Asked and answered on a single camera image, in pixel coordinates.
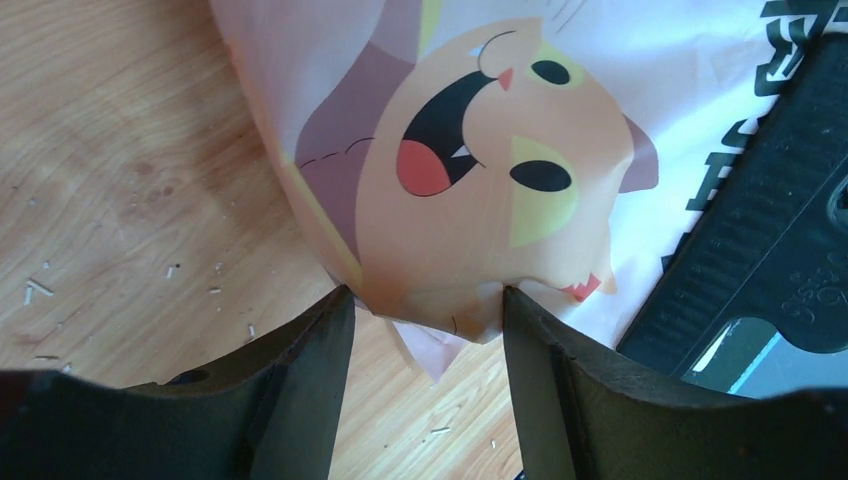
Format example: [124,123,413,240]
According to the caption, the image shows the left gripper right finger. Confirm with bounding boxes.
[503,287,847,479]

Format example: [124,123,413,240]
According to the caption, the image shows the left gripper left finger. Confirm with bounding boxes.
[1,287,355,479]

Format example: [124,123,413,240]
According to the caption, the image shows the black bag clip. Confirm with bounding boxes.
[617,33,847,398]

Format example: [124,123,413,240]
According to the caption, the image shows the pink cat litter bag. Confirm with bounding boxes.
[211,1,847,379]

